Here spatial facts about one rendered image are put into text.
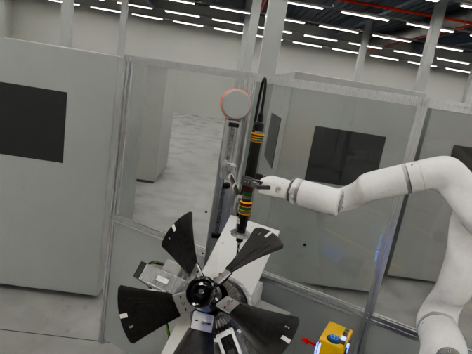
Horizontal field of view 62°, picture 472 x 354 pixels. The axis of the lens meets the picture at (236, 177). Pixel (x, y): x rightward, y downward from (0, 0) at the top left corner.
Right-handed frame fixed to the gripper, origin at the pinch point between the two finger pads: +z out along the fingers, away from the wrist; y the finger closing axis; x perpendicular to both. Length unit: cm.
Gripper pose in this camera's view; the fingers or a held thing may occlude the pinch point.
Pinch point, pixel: (250, 178)
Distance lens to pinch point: 135.2
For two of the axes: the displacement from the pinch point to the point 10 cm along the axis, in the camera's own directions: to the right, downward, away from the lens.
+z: -8.7, -2.4, 4.3
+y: 4.7, -1.2, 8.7
